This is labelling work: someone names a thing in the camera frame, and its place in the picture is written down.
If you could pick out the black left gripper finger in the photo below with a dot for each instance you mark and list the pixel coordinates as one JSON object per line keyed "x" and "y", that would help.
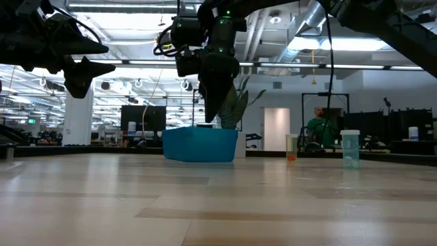
{"x": 75, "y": 40}
{"x": 82, "y": 75}

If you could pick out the clear bottle with orange pill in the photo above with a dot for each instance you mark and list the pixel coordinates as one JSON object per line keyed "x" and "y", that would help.
{"x": 292, "y": 147}

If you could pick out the teal pill bottle white cap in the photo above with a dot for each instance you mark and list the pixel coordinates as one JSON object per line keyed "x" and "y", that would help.
{"x": 350, "y": 150}

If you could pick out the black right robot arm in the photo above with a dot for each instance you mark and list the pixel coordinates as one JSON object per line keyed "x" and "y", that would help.
{"x": 375, "y": 20}

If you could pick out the blue plastic basket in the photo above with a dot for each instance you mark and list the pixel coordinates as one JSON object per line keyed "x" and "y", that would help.
{"x": 199, "y": 145}

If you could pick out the green snake plant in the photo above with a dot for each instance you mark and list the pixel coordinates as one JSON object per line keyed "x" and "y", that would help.
{"x": 239, "y": 109}

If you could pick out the white square column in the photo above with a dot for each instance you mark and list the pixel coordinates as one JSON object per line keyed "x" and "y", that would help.
{"x": 78, "y": 119}

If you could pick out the black monitor screen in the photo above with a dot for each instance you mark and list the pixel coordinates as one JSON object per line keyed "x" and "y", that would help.
{"x": 362, "y": 123}
{"x": 155, "y": 118}
{"x": 411, "y": 123}

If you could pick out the long LED light bar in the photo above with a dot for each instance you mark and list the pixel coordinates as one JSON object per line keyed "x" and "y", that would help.
{"x": 290, "y": 65}

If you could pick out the white canister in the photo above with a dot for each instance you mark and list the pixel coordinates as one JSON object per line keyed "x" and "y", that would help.
{"x": 131, "y": 128}
{"x": 413, "y": 134}

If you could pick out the person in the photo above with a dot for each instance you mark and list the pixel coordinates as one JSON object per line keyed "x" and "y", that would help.
{"x": 315, "y": 131}

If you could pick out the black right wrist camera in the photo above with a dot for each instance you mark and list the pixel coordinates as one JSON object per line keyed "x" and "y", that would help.
{"x": 187, "y": 65}

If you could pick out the black aluminium table frame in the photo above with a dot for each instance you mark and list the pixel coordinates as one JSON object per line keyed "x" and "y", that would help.
{"x": 85, "y": 151}

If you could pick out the small grey metal post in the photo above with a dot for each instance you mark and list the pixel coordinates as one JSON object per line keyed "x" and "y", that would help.
{"x": 9, "y": 151}

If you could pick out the silver ventilation duct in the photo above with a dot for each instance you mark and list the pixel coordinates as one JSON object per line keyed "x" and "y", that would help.
{"x": 314, "y": 17}

